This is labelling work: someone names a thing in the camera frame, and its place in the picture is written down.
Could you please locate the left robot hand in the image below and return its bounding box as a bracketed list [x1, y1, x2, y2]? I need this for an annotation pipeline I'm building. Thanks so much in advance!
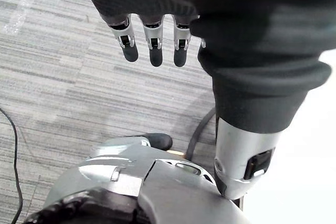
[73, 0, 336, 200]

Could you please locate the dark robot foot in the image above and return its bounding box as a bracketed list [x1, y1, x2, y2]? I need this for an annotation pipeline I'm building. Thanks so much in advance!
[125, 133, 173, 151]

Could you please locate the silver robot leg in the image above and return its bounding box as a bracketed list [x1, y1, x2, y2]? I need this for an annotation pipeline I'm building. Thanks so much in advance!
[22, 136, 251, 224]

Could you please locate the thick black cable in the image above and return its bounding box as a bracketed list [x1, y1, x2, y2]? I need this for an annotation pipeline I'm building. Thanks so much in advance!
[185, 106, 216, 159]

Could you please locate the thin black cable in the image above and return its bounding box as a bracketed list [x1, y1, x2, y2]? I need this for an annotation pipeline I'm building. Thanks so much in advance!
[0, 108, 24, 224]

